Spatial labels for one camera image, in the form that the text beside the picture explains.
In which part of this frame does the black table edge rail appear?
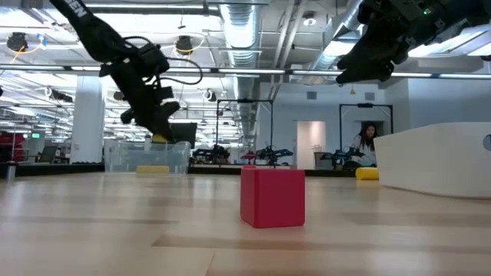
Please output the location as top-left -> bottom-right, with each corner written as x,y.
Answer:
0,163 -> 357,179

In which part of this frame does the person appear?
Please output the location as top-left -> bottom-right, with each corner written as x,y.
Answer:
351,121 -> 379,168

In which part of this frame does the yellow cylinder block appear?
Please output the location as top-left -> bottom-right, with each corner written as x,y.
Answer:
354,166 -> 381,182

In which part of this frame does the black ceiling device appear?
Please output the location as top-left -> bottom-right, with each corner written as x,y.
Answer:
175,34 -> 194,55
6,31 -> 28,53

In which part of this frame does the grey chair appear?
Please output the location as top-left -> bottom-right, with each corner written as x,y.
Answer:
314,151 -> 334,170

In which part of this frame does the metal post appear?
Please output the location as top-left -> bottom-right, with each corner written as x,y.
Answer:
5,160 -> 18,186

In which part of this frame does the black rig frame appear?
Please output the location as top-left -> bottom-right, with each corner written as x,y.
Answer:
216,98 -> 275,166
338,103 -> 394,166

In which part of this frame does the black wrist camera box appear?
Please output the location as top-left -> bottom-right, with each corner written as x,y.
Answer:
137,42 -> 170,76

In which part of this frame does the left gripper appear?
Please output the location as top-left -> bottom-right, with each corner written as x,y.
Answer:
99,61 -> 182,142

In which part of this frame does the white square pillar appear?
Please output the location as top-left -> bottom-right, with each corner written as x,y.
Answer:
70,74 -> 107,165

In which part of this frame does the yellow long block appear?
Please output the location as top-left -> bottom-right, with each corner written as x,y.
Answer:
136,165 -> 171,175

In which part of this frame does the silver ceiling duct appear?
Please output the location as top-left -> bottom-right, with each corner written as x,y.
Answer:
219,0 -> 265,135

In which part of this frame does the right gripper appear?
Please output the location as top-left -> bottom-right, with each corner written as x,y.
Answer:
335,0 -> 444,84

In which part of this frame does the black monitor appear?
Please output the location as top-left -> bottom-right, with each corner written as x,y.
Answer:
168,122 -> 199,150

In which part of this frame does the overhead light bar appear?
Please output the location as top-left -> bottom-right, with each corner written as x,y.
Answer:
0,64 -> 491,80

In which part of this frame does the white plastic bin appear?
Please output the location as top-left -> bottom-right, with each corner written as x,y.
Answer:
373,121 -> 491,200

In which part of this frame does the clear plastic bin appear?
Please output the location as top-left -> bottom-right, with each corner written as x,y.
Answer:
104,140 -> 192,176

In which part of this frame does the black camera cable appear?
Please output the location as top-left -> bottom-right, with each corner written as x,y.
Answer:
121,35 -> 204,87

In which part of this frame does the red cube block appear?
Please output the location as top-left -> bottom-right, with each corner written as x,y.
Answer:
240,167 -> 307,230

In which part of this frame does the red and black machine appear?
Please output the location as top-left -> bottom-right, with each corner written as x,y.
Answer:
0,132 -> 26,163

